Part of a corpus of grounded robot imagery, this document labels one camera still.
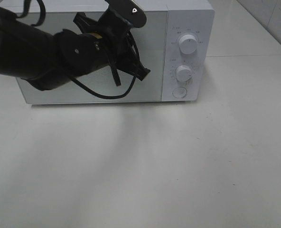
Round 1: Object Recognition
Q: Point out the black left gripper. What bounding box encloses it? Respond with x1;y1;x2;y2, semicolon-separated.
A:
55;9;150;81

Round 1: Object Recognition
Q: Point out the white microwave knob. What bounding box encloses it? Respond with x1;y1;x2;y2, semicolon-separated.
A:
178;34;198;55
175;65;193;82

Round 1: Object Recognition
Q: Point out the round microwave door button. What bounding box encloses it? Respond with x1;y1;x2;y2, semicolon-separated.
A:
172;87;187;98

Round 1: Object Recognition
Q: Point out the white microwave door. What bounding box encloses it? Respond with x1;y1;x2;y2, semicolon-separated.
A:
16;11;167;105

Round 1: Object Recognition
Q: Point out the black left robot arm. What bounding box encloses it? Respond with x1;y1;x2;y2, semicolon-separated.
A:
0;7;150;91

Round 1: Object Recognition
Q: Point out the white microwave oven body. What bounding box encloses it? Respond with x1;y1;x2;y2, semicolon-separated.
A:
0;0;215;102

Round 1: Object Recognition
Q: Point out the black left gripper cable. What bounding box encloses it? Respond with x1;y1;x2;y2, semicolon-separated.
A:
14;0;141;99

